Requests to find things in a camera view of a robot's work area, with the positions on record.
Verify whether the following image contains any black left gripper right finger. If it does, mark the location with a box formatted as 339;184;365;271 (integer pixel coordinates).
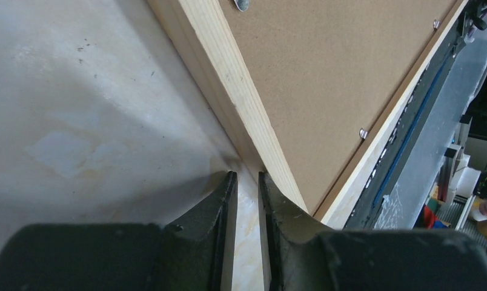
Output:
258;172;487;290

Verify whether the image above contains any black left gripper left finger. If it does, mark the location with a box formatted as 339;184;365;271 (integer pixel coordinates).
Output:
0;172;238;290

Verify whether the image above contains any brown backing board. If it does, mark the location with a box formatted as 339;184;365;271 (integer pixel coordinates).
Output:
220;0;453;212

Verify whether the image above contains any light wooden picture frame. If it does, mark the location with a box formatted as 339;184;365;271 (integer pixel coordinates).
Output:
150;1;467;229

